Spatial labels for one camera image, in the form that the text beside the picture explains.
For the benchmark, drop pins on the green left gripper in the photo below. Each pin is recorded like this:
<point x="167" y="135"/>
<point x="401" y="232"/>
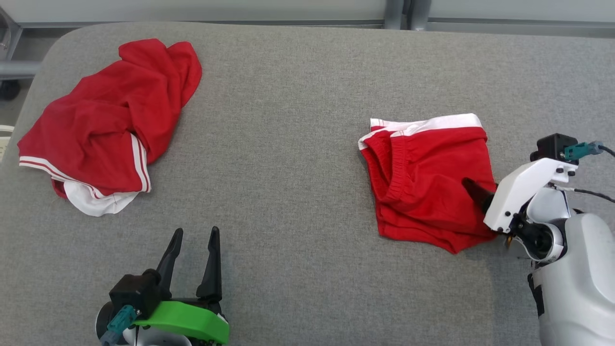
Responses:
<point x="187" y="319"/>

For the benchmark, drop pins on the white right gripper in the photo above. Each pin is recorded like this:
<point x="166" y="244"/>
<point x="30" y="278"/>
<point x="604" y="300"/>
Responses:
<point x="519" y="192"/>

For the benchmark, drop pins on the red Bulls basketball shorts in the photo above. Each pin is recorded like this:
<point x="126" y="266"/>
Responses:
<point x="432" y="192"/>

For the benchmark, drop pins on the red Bulls basketball jersey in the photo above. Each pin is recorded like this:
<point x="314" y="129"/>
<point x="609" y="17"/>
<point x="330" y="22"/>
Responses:
<point x="105" y="125"/>

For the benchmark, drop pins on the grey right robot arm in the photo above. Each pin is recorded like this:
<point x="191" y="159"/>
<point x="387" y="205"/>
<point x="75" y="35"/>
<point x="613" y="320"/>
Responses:
<point x="576" y="269"/>

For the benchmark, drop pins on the white plastic basket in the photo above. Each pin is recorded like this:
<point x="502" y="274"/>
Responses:
<point x="4" y="144"/>

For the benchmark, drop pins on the black caster wheel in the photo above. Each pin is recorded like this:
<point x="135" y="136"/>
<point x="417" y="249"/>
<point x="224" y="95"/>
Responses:
<point x="8" y="90"/>

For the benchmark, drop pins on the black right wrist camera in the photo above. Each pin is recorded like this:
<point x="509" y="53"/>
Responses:
<point x="552" y="146"/>

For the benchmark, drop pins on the grey partition post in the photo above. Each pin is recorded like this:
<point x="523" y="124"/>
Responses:
<point x="419" y="14"/>
<point x="394" y="14"/>

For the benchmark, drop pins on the grey metal cart frame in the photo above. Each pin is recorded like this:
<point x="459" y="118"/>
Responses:
<point x="14" y="69"/>

